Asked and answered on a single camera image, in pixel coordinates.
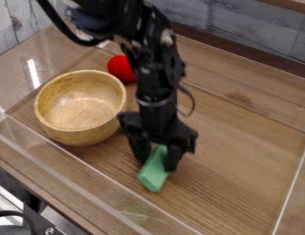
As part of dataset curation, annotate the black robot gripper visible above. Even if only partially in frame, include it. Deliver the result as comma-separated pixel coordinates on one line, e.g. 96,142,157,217
118,99,198,172

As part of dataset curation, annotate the green rectangular block stick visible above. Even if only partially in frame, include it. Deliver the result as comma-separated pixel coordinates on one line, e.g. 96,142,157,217
138,145,169,193

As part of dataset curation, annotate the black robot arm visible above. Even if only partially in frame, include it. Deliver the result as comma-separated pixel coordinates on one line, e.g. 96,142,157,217
37,0,198,172

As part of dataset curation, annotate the brown wooden bowl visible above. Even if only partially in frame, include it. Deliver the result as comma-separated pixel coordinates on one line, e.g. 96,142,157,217
34,70,128,146

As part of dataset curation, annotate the red plush radish toy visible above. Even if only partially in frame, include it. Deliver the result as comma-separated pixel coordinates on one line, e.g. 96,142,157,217
108,55,136,84

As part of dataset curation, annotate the black stand under table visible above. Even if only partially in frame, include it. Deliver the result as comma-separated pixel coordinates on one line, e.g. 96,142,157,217
0,205,68,235

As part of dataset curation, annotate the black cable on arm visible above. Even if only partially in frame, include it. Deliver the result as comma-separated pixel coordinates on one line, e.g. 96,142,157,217
176,84,197,118

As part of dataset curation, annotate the clear acrylic tray wall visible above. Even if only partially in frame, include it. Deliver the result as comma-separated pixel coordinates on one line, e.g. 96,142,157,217
0,107,202,235

